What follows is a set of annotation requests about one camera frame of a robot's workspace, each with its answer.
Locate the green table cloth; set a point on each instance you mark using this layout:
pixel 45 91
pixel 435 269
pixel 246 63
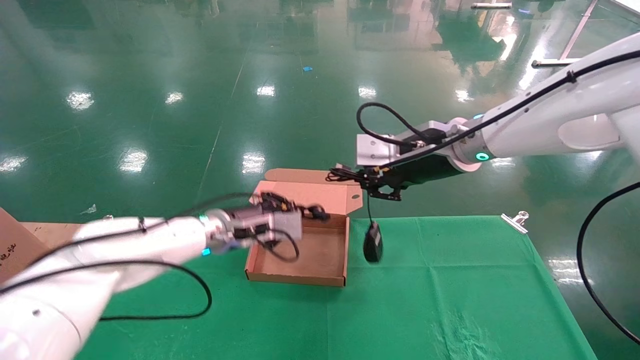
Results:
pixel 400 310

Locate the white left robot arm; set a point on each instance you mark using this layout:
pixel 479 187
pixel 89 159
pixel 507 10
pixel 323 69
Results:
pixel 100 260

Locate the short white table foot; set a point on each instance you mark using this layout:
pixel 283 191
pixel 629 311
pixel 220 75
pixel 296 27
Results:
pixel 492 6

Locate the white scrap of plastic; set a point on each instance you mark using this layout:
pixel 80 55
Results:
pixel 90 210

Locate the white table leg with pole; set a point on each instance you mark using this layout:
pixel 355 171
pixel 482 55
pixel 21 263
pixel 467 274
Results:
pixel 550 62

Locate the white table top edge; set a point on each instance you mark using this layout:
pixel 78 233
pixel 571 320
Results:
pixel 631 5

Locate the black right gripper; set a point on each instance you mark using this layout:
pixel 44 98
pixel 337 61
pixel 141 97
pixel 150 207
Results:
pixel 430 170

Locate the open brown cardboard box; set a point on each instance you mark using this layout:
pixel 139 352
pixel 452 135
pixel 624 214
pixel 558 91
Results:
pixel 325 250

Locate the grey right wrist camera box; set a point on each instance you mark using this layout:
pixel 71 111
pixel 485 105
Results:
pixel 375 147

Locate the large closed brown carton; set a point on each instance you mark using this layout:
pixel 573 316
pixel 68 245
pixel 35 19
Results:
pixel 15 245

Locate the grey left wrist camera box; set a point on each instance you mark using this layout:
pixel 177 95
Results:
pixel 280 222

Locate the black computer mouse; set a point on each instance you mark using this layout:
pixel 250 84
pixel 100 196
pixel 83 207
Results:
pixel 373 244

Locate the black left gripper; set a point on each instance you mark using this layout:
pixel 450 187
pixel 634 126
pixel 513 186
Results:
pixel 247 235

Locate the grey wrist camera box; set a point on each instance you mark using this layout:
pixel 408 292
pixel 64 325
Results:
pixel 375 147
pixel 280 222

